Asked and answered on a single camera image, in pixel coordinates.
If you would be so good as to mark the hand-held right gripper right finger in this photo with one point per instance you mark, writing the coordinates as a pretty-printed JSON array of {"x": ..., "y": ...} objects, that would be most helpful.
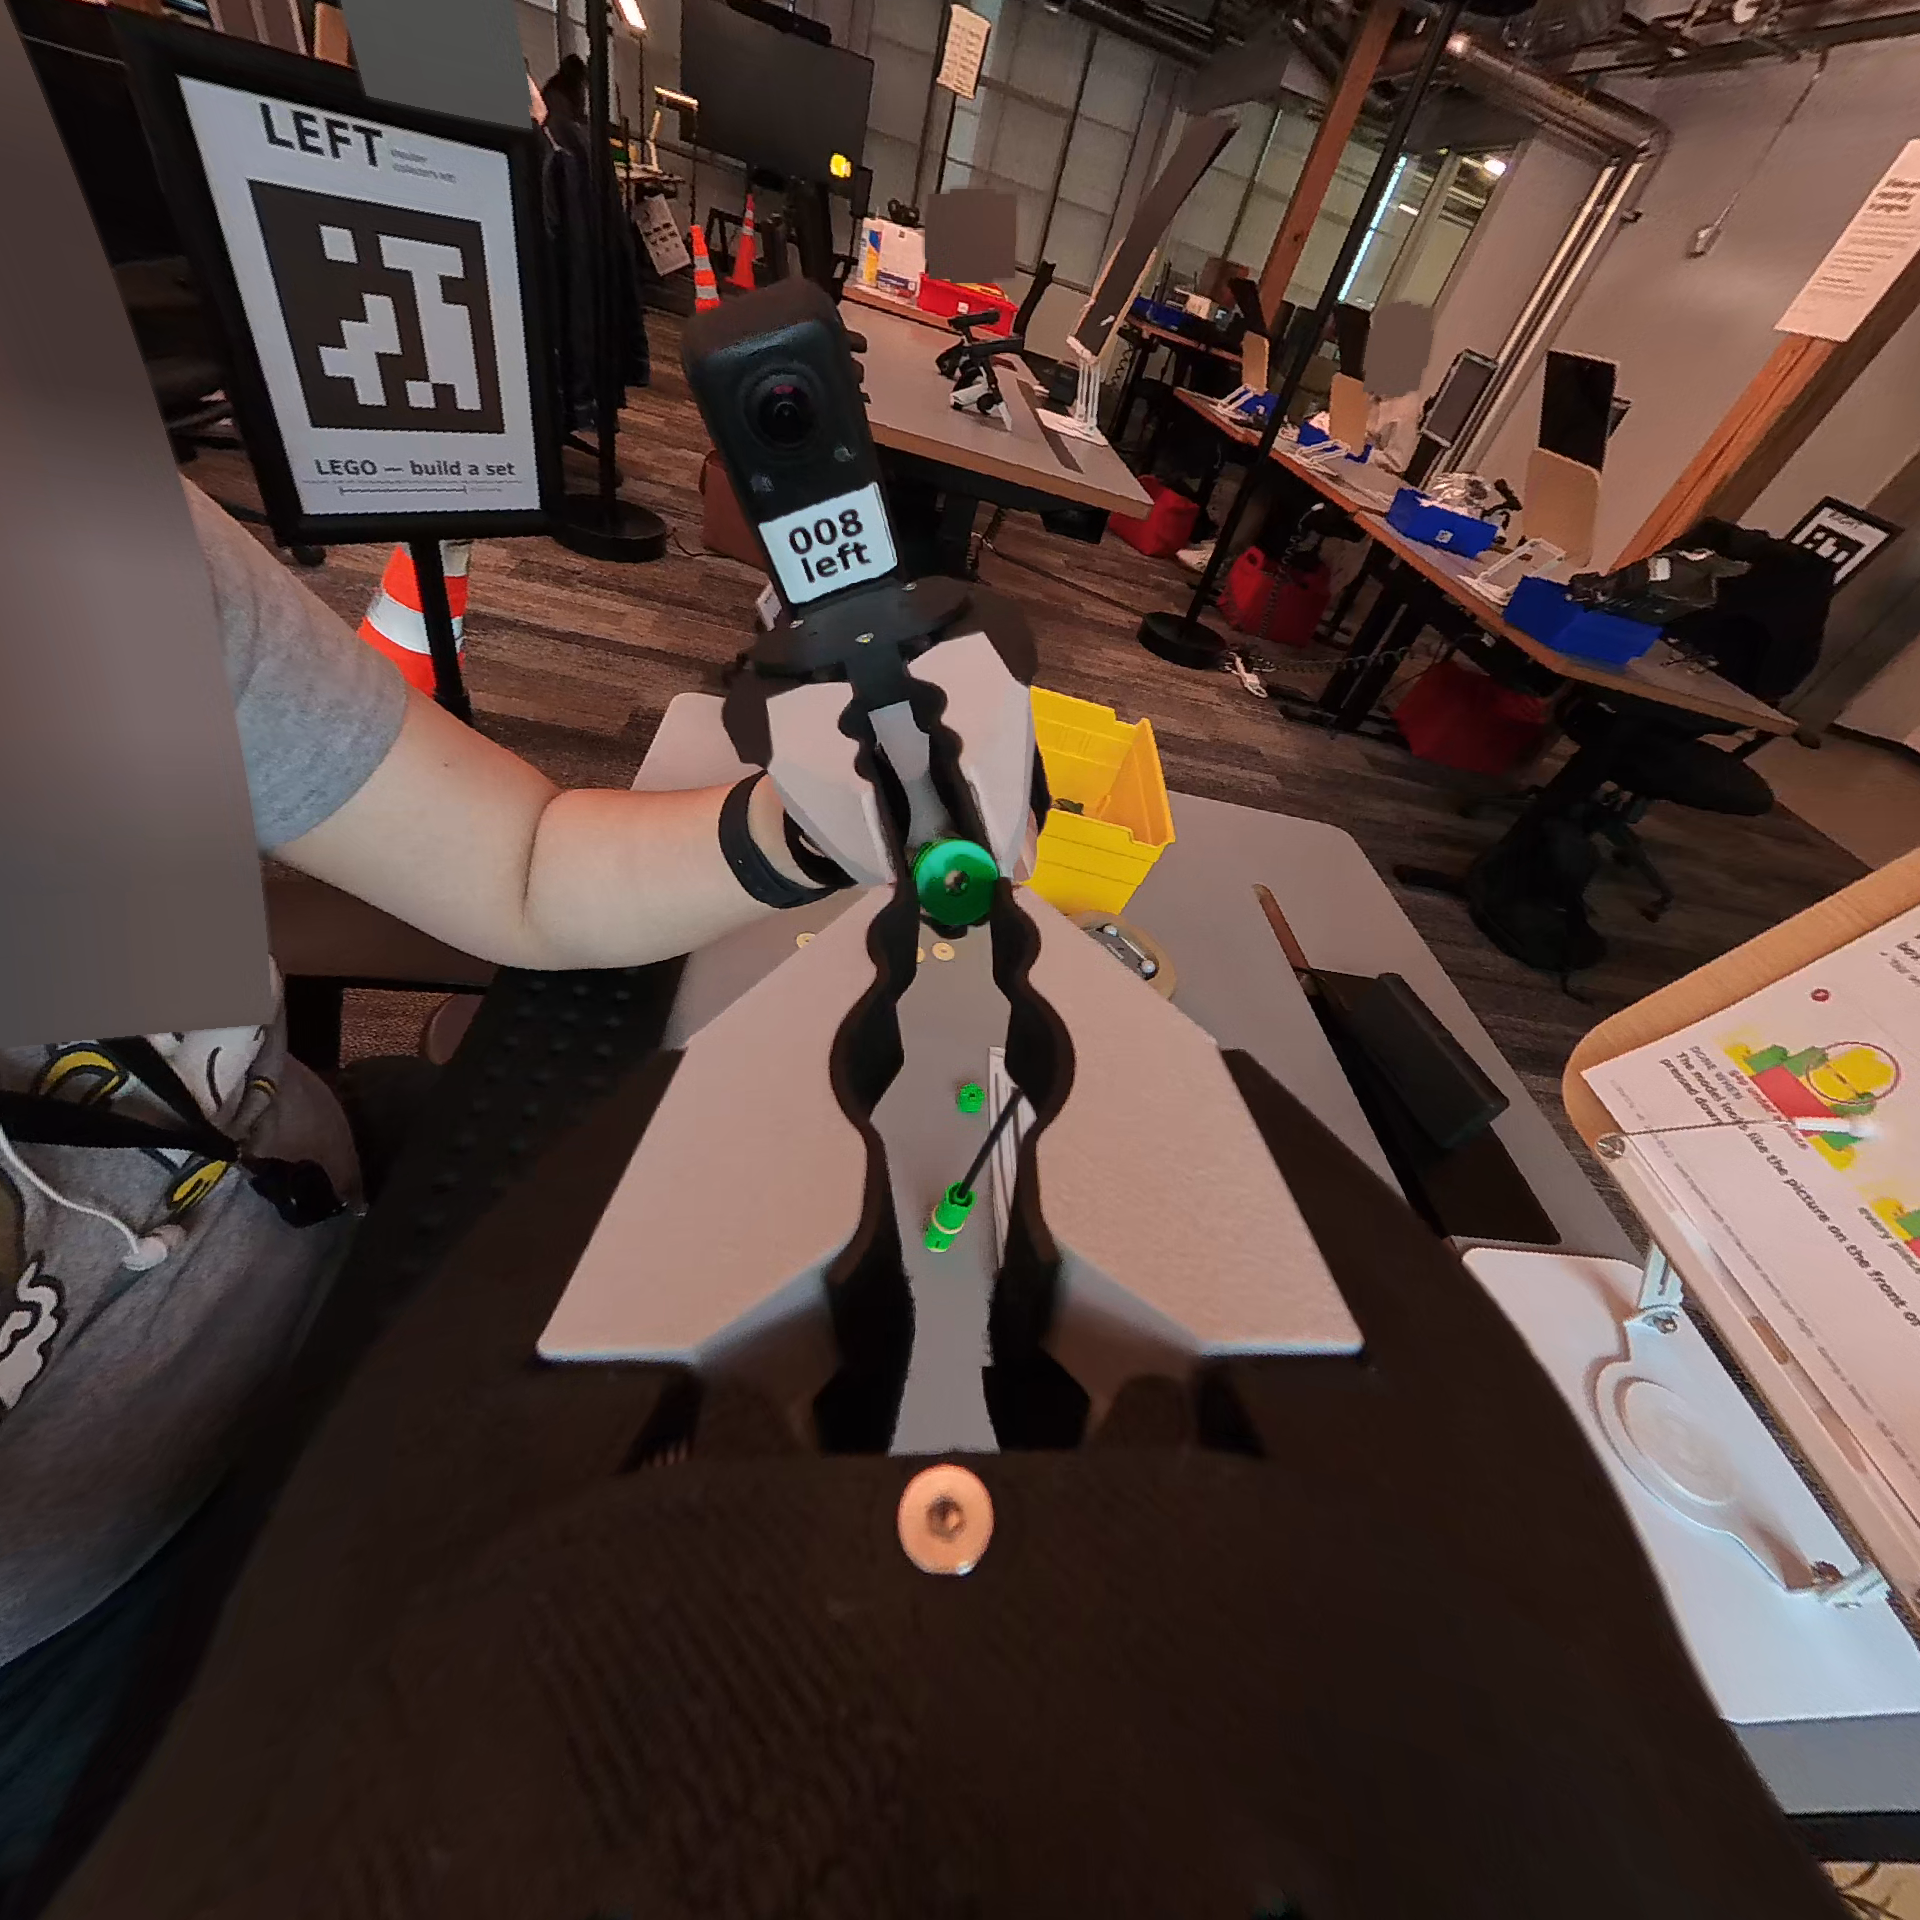
[{"x": 1186, "y": 1201}]

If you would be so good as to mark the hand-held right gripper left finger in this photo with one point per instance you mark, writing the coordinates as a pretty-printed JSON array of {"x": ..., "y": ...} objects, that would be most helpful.
[{"x": 722, "y": 1201}]

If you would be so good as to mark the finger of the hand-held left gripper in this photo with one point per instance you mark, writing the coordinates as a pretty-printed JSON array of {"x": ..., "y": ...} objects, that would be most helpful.
[
  {"x": 997, "y": 735},
  {"x": 822, "y": 765}
]

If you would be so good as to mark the green round toy brick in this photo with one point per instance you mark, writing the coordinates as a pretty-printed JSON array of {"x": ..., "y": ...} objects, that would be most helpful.
[{"x": 954, "y": 881}]

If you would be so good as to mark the person's left forearm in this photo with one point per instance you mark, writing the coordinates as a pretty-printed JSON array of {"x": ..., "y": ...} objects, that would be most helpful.
[{"x": 524, "y": 870}]

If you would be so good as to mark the grey desk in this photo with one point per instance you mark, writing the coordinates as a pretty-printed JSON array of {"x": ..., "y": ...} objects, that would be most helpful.
[{"x": 1306, "y": 855}]

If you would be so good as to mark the person's left hand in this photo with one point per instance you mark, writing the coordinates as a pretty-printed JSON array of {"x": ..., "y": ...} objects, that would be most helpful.
[{"x": 778, "y": 819}]

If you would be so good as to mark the black wristband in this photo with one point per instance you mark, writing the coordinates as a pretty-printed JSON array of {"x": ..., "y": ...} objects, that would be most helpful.
[{"x": 743, "y": 855}]

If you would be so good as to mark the yellow plastic bin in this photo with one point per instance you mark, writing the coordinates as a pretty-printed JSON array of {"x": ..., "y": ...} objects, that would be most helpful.
[{"x": 1102, "y": 809}]

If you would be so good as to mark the orange traffic cone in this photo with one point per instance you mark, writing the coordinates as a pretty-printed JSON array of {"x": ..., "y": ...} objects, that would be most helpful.
[
  {"x": 702, "y": 270},
  {"x": 403, "y": 615},
  {"x": 743, "y": 241}
]

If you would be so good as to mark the flat printed instruction sheet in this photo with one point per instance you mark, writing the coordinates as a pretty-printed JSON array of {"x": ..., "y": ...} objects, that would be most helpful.
[{"x": 1008, "y": 1148}]

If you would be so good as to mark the wood edged office table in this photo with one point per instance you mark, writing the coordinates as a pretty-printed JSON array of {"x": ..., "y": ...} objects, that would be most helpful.
[{"x": 975, "y": 405}]

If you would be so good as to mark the red plastic bin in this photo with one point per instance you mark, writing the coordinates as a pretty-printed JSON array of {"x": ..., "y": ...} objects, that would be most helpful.
[
  {"x": 1470, "y": 713},
  {"x": 1276, "y": 592},
  {"x": 1155, "y": 518},
  {"x": 967, "y": 296}
]

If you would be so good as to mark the black axle with green bricks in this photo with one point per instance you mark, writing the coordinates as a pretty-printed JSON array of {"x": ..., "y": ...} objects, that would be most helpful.
[{"x": 950, "y": 1214}]

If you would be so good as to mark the black office chair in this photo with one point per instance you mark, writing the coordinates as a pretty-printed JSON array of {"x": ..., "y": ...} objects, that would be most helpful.
[
  {"x": 1652, "y": 780},
  {"x": 997, "y": 324}
]

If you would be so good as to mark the black perforated mat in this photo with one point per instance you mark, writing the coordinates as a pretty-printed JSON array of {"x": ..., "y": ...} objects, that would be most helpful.
[{"x": 556, "y": 1037}]

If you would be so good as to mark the tan tape roll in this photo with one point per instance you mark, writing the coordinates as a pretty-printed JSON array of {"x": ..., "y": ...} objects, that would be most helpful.
[{"x": 1125, "y": 955}]

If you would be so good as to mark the black toy set box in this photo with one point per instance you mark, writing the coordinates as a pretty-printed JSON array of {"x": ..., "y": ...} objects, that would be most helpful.
[{"x": 1396, "y": 1049}]

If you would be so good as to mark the black monitor screen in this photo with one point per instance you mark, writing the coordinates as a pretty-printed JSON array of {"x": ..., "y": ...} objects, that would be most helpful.
[{"x": 773, "y": 89}]

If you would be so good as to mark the white paper notice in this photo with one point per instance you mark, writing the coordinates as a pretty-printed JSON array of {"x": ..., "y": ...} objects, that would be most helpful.
[
  {"x": 963, "y": 45},
  {"x": 1861, "y": 255}
]

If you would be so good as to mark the white stand base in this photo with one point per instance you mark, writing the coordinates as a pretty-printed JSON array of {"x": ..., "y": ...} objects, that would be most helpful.
[{"x": 1575, "y": 1350}]

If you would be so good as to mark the framed marker sign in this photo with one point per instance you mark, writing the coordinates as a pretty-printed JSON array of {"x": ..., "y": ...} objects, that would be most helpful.
[
  {"x": 376, "y": 300},
  {"x": 1843, "y": 540}
]

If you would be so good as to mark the blue plastic bin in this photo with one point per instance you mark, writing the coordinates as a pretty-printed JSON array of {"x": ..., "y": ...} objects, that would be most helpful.
[
  {"x": 1440, "y": 523},
  {"x": 1575, "y": 617}
]

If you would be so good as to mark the long office table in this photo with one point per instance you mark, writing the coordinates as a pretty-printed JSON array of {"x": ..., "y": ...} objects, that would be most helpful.
[{"x": 1500, "y": 600}]

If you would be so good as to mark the instruction board on stand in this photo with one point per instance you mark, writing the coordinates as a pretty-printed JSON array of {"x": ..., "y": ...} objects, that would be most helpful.
[{"x": 1770, "y": 1184}]

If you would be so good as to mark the person's grey printed shirt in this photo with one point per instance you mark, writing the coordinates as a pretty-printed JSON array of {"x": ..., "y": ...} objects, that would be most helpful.
[{"x": 136, "y": 1350}]

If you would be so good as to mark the black tablet screen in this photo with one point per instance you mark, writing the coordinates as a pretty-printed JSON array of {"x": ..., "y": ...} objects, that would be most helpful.
[{"x": 1575, "y": 405}]

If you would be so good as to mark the black backpack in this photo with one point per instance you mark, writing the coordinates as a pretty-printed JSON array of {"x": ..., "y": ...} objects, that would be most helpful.
[{"x": 1724, "y": 600}]

